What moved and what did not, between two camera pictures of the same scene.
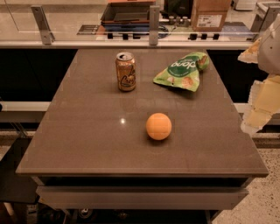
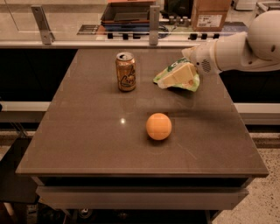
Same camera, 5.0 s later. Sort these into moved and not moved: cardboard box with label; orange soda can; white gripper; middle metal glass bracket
Moved: white gripper
Not moved: cardboard box with label; orange soda can; middle metal glass bracket
